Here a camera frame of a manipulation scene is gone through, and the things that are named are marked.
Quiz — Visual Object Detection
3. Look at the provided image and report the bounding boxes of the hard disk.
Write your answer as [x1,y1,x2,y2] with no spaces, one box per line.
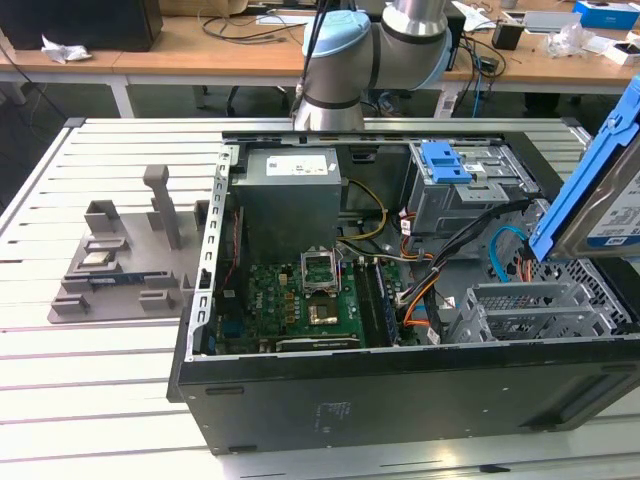
[528,73,640,264]

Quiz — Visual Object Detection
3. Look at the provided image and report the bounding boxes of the grey disk bay cage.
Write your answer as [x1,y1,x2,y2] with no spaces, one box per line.
[405,141,544,239]

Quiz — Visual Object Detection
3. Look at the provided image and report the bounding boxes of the empty blue disk carrier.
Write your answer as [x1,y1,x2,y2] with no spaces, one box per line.
[421,142,475,185]

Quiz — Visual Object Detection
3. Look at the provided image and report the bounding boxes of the low grey disk bay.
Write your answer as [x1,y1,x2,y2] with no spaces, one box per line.
[447,281,633,346]

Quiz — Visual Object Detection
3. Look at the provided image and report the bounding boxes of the CPU socket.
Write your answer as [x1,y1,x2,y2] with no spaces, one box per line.
[298,247,344,297]

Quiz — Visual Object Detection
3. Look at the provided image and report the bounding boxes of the grey power supply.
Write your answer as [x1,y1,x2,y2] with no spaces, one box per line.
[230,148,344,252]

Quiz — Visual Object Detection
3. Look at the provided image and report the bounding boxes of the brown chipset chip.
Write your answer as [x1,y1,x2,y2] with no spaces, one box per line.
[308,301,343,330]

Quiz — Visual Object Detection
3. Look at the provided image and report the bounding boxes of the black RAM slot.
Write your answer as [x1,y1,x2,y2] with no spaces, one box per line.
[353,257,389,347]

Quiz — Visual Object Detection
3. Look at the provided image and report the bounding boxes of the green motherboard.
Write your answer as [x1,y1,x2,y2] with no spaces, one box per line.
[212,258,402,354]

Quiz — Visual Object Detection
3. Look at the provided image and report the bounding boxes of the installed blue RAM stick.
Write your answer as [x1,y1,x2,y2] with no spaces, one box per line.
[374,259,402,344]

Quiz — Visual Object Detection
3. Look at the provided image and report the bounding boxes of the black graphics card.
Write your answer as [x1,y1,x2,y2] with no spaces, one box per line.
[274,337,362,353]

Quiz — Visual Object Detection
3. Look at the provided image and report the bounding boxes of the black PC case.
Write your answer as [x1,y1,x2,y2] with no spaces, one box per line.
[166,129,640,457]

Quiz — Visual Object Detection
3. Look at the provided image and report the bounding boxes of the grey parts rack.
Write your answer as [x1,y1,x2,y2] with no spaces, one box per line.
[46,164,214,325]

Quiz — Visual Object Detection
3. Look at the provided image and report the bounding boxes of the loose RAM stick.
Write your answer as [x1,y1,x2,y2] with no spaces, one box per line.
[88,270,170,287]

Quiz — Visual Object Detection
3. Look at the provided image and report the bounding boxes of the wooden desk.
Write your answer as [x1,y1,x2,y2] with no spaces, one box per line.
[442,0,640,97]
[0,12,311,119]

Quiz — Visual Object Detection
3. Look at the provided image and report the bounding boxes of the crumpled white paper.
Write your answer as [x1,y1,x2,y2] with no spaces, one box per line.
[41,33,94,65]

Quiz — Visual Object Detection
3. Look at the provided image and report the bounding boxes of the grey flat box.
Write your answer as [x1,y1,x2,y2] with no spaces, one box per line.
[522,10,584,35]

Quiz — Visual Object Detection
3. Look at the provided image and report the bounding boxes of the clear plastic bag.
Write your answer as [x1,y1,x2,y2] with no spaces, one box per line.
[542,22,596,59]

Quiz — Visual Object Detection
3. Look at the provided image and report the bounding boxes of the large black box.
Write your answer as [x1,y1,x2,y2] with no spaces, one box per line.
[0,0,164,53]

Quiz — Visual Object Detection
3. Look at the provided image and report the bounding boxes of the small white box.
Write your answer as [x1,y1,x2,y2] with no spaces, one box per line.
[602,39,640,67]

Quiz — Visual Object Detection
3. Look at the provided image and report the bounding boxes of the blue cardboard box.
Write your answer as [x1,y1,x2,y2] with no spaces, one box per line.
[572,0,640,30]

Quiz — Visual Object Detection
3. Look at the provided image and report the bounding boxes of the yellow wires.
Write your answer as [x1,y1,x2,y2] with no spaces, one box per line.
[339,178,390,246]

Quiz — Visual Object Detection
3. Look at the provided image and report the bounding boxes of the orange wire bundle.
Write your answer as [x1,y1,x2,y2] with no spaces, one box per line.
[401,293,439,329]

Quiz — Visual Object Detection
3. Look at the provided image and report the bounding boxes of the black cable bundle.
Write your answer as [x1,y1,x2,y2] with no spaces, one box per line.
[397,197,534,306]

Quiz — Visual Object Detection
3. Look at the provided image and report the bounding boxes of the blue wire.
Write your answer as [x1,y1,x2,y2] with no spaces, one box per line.
[488,227,529,286]

